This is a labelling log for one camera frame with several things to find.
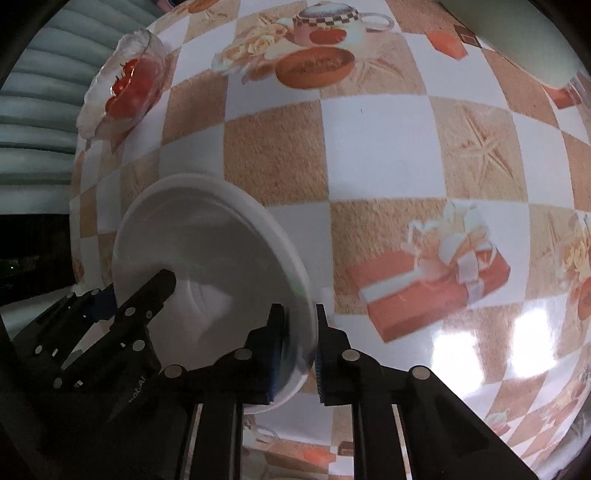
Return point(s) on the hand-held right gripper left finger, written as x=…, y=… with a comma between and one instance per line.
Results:
x=277, y=353

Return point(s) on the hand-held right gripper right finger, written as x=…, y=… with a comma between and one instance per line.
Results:
x=320, y=360

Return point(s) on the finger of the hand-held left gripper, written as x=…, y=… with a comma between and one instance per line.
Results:
x=147, y=300
x=81, y=314

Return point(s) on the white foam bowl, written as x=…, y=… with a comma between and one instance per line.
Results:
x=207, y=240

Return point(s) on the clear glass bowl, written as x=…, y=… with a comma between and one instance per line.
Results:
x=99, y=99

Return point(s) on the pile of cherry tomatoes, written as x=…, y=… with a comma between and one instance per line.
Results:
x=134, y=87

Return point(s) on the checkered printed tablecloth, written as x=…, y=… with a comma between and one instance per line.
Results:
x=378, y=138

